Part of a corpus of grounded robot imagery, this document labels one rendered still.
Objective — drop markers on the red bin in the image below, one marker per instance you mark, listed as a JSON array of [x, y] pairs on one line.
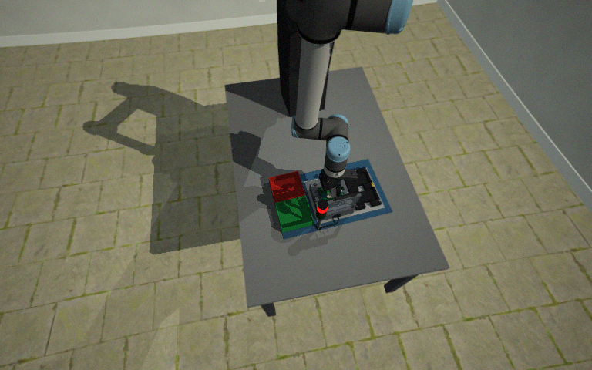
[[286, 186]]

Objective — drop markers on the green bin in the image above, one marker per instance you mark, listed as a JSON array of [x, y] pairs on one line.
[[294, 214]]

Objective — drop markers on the green circuit board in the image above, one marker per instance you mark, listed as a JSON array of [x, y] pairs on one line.
[[324, 194]]

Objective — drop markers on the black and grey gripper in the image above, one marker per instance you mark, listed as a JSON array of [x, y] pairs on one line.
[[330, 183]]

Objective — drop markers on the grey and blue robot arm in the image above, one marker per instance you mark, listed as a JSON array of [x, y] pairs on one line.
[[319, 22]]

